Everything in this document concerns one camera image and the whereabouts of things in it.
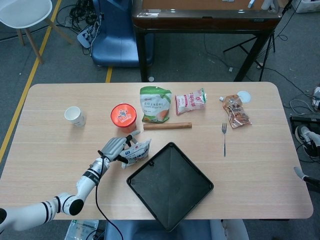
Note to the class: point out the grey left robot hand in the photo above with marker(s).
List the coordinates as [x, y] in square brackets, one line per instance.
[113, 148]

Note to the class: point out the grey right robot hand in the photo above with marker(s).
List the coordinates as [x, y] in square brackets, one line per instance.
[298, 173]

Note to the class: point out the white sugar bag blue print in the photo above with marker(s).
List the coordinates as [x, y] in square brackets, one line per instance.
[137, 152]

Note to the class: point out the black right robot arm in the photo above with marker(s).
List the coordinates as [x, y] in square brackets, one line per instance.
[312, 183]

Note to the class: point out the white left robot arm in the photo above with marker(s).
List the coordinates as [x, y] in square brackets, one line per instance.
[86, 183]

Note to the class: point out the black square baking tray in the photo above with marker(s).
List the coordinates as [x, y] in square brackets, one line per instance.
[170, 187]

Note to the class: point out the red white snack bag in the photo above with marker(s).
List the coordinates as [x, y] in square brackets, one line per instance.
[190, 101]

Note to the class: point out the orange lid food tub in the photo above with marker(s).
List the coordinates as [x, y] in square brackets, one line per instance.
[123, 116]

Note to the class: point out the grey white sneaker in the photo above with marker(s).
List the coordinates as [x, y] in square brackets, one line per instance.
[303, 132]

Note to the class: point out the white paper cup stack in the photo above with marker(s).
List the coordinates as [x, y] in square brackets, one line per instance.
[72, 115]

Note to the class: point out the wooden rolling pin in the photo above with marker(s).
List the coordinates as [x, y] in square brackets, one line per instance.
[167, 125]

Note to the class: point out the green white corn starch bag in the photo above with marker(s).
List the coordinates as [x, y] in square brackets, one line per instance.
[153, 105]

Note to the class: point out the white floor disc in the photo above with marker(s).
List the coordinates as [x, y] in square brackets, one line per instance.
[150, 78]

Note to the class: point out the silver metal fork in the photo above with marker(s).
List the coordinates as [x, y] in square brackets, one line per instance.
[224, 140]

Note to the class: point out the brown sauce spout pouch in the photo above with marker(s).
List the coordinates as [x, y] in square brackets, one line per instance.
[236, 112]

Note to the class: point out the blue robot torso base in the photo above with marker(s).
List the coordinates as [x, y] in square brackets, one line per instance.
[140, 231]

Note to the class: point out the clear plastic bag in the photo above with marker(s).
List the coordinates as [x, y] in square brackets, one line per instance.
[80, 228]

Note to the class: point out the white robot body panel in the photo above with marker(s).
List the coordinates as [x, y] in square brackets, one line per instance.
[230, 230]

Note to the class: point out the white round lid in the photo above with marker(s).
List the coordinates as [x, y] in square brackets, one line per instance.
[245, 96]

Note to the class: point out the white power strip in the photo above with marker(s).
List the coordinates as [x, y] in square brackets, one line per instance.
[84, 37]

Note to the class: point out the brown mahjong table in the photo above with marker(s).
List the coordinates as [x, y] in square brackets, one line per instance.
[200, 21]

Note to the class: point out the white chair wooden legs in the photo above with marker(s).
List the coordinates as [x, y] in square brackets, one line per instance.
[22, 12]

